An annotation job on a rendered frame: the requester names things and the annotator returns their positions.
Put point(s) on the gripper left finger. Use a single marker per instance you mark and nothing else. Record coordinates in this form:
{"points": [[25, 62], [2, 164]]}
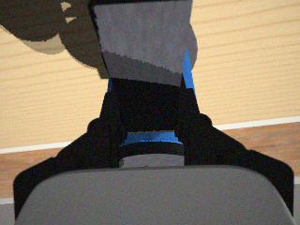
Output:
{"points": [[95, 149]]}

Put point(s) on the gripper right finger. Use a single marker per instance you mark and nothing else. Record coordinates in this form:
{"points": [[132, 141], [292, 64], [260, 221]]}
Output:
{"points": [[207, 145]]}

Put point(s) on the blue kettle with black handle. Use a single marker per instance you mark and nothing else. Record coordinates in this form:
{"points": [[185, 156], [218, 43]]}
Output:
{"points": [[144, 46]]}

